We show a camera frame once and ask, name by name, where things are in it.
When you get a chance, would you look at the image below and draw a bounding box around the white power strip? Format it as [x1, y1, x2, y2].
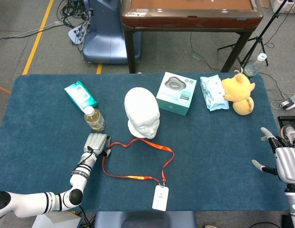
[280, 94, 295, 111]

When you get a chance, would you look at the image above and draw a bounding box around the clear water bottle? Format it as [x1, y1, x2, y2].
[243, 53, 267, 79]

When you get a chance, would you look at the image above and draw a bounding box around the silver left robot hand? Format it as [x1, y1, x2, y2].
[83, 132, 112, 157]

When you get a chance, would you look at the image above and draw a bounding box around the white foam mannequin head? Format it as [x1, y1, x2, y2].
[124, 87, 161, 140]

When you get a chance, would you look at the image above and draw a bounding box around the white printed carton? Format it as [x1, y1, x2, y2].
[270, 0, 295, 14]

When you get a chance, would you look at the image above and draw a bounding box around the yellow tea bottle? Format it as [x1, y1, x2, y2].
[84, 105, 106, 132]

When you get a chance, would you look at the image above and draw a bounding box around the black foot pedal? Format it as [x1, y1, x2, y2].
[277, 115, 295, 130]

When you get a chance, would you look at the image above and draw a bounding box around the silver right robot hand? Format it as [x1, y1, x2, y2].
[251, 127, 295, 183]

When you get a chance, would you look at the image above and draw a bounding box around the green wet wipes pack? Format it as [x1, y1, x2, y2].
[64, 80, 99, 112]

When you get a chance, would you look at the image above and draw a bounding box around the teal speaker box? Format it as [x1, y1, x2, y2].
[156, 72, 197, 116]

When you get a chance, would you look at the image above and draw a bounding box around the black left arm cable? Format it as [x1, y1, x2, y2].
[76, 145, 95, 228]

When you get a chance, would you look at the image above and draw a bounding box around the black floor cable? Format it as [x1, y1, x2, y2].
[0, 22, 67, 43]

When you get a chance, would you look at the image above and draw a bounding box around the orange lanyard strap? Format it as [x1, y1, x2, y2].
[101, 138, 175, 187]

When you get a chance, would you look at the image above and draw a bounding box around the blue grey robot torso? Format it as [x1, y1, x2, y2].
[94, 210, 197, 228]

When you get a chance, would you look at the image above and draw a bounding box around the grey black sneaker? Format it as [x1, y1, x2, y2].
[280, 125, 295, 149]

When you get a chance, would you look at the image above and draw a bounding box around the white paper box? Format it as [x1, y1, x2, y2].
[32, 212, 82, 228]

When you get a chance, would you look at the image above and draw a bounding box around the white multi-plug power board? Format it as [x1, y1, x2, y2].
[68, 20, 90, 45]

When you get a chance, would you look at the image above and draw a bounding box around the black tripod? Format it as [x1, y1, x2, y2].
[217, 0, 291, 69]

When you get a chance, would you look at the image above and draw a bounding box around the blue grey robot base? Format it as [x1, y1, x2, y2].
[81, 0, 143, 64]

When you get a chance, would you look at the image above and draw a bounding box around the light blue wipes pack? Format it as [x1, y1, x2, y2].
[200, 74, 230, 112]

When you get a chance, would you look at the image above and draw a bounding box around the white badge card holder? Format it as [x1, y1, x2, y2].
[152, 181, 169, 211]

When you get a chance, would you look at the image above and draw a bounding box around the yellow plush toy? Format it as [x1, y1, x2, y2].
[221, 67, 256, 116]

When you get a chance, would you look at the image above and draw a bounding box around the blue carpet table cover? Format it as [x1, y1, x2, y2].
[0, 73, 295, 212]

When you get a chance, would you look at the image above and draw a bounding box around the brown mahjong table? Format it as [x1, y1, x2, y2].
[120, 0, 265, 74]

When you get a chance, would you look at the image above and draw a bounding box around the black cable bundle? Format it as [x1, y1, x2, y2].
[56, 0, 95, 31]

